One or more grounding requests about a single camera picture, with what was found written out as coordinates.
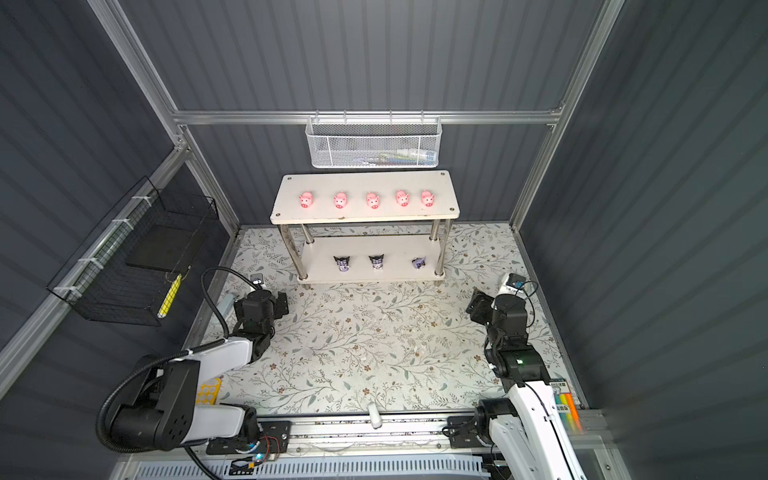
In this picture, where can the white two-tier shelf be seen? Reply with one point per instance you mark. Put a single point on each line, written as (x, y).
(313, 256)

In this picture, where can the light blue eraser block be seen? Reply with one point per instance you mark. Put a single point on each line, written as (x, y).
(225, 305)

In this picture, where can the yellow perforated board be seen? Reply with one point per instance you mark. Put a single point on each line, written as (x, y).
(207, 393)

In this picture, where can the black wire basket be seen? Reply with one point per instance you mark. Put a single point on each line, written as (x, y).
(134, 271)

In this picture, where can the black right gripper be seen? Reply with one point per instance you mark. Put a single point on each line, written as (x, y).
(480, 305)

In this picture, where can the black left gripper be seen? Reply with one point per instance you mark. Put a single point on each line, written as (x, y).
(279, 305)

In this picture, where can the coloured marker pack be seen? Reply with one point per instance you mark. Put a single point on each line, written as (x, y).
(566, 406)

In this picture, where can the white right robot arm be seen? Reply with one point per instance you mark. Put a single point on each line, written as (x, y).
(528, 396)

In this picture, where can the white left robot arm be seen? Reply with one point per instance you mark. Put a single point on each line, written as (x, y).
(156, 406)

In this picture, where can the pink pig toy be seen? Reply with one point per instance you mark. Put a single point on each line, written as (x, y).
(402, 198)
(373, 200)
(306, 199)
(340, 200)
(427, 198)

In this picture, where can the white wire basket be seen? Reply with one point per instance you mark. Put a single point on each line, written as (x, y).
(384, 145)

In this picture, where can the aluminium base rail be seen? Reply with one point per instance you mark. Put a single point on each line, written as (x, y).
(414, 445)

